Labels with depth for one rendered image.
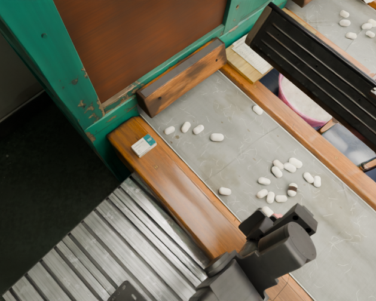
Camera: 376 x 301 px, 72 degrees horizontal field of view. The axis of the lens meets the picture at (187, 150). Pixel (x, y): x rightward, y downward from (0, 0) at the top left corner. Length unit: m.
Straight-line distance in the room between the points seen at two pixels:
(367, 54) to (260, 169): 0.62
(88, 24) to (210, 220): 0.50
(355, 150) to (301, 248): 0.65
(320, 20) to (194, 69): 0.60
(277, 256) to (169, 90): 0.49
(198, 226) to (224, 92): 0.42
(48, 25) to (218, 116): 0.51
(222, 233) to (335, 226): 0.31
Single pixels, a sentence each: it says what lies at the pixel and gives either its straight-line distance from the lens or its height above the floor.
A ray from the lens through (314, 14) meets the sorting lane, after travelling 1.20.
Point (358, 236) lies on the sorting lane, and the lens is 0.84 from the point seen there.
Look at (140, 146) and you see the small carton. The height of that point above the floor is 0.78.
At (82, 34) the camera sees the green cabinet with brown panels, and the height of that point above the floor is 1.07.
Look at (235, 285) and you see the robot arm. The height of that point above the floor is 1.05.
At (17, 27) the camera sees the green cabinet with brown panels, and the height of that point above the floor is 1.15.
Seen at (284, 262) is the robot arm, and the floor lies 1.06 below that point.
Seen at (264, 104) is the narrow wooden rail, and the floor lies 0.76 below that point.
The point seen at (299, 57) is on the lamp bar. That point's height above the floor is 1.08.
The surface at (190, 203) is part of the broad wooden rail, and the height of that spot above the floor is 0.76.
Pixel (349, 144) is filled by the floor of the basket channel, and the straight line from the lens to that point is 1.00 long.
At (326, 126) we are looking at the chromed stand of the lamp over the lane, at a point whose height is 0.80.
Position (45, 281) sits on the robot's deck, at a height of 0.67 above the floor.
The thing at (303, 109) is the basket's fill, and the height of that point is 0.73.
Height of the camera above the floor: 1.42
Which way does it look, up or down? 68 degrees down
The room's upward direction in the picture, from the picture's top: 10 degrees clockwise
